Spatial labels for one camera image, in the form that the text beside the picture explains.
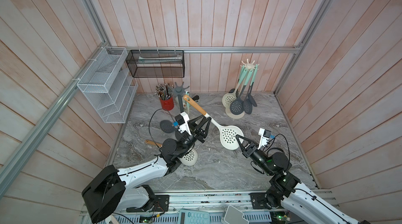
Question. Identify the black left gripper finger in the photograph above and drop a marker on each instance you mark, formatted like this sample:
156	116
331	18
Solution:
203	128
196	125

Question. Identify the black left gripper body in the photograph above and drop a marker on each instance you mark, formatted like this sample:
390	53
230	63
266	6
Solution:
191	140

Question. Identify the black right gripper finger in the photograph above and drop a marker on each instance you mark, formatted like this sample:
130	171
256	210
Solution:
249	143
240	140

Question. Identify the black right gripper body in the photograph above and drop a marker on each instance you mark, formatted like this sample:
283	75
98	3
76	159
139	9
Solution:
255	154

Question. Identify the large cream skimmer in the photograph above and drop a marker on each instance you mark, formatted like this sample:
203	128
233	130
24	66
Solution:
188	160

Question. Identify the grey skimmer front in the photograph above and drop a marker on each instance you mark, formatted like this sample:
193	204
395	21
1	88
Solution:
247	103

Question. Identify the grey skimmer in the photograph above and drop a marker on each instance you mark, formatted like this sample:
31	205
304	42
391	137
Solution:
252	98
247	103
167	126

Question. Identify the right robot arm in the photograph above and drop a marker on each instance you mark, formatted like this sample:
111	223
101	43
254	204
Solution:
304	202

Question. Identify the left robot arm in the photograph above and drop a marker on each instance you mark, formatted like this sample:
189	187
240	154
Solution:
115	189

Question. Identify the grey skimmer behind grey rack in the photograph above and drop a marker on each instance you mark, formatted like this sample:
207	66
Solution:
167	126

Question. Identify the cream utensil rack stand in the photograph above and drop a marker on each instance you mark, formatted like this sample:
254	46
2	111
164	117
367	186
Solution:
248	66

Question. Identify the grey utensil rack stand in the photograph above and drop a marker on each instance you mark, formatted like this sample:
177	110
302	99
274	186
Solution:
179	92

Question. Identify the mint stapler black top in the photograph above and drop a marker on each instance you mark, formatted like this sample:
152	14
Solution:
196	98

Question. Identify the red metal pencil cup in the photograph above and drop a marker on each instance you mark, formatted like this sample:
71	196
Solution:
167	104

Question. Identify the bundle of pencils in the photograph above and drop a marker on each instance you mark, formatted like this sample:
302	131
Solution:
164	91

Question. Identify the grey plastic box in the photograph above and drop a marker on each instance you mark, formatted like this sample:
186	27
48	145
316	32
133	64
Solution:
233	216

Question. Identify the grey calculator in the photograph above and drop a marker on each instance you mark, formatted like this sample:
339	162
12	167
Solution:
193	217

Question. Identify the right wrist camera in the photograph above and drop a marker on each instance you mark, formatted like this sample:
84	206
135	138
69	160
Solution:
265	137

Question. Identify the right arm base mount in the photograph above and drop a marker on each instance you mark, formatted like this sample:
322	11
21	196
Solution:
269	199

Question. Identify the aluminium rail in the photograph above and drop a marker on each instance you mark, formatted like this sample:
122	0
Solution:
220	199

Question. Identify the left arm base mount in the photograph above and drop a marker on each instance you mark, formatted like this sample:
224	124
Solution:
146	200

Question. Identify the black mesh wall basket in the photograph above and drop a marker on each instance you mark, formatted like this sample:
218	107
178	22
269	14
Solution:
156	63

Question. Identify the white wire mesh shelf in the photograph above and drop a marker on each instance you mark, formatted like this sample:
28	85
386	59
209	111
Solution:
108	86

